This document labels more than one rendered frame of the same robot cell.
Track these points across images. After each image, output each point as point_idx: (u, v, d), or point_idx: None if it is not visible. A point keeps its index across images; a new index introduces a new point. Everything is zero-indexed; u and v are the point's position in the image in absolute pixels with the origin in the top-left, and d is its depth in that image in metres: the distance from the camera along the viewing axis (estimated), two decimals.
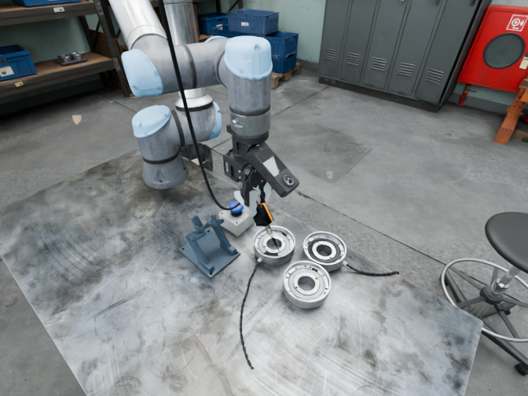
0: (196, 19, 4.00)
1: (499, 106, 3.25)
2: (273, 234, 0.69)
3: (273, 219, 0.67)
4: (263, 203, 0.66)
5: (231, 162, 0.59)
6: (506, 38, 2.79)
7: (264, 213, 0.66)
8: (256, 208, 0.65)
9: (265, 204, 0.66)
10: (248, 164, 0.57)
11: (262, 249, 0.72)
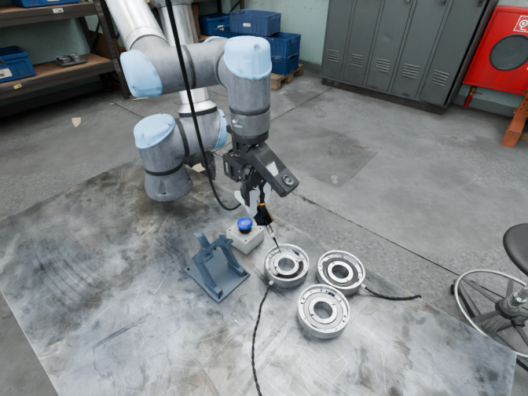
0: (196, 20, 3.95)
1: (505, 108, 3.20)
2: (273, 233, 0.69)
3: (273, 220, 0.67)
4: (262, 203, 0.66)
5: (231, 162, 0.59)
6: (513, 39, 2.74)
7: (265, 212, 0.66)
8: (257, 207, 0.66)
9: (264, 205, 0.66)
10: (248, 164, 0.57)
11: (273, 270, 0.67)
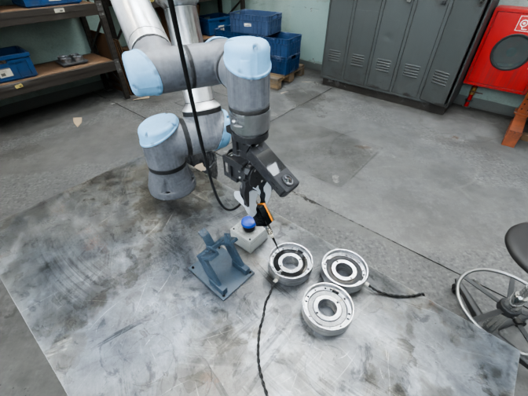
0: None
1: (506, 108, 3.20)
2: (273, 234, 0.69)
3: (273, 219, 0.67)
4: (263, 203, 0.66)
5: (231, 162, 0.59)
6: (514, 39, 2.74)
7: (264, 213, 0.66)
8: (256, 208, 0.65)
9: (265, 204, 0.66)
10: (248, 164, 0.57)
11: None
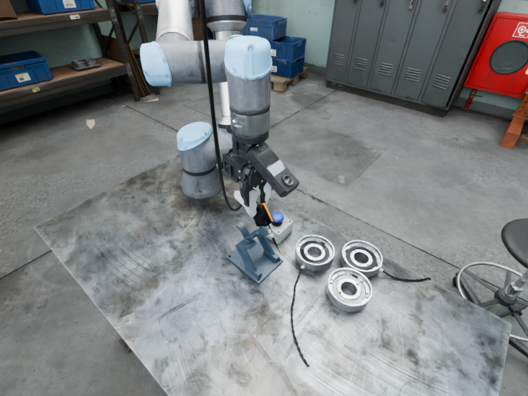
0: None
1: (504, 111, 3.31)
2: (273, 234, 0.69)
3: (273, 219, 0.67)
4: (263, 203, 0.66)
5: (231, 162, 0.59)
6: (512, 45, 2.85)
7: (264, 213, 0.66)
8: (256, 208, 0.65)
9: (265, 204, 0.66)
10: (248, 164, 0.57)
11: None
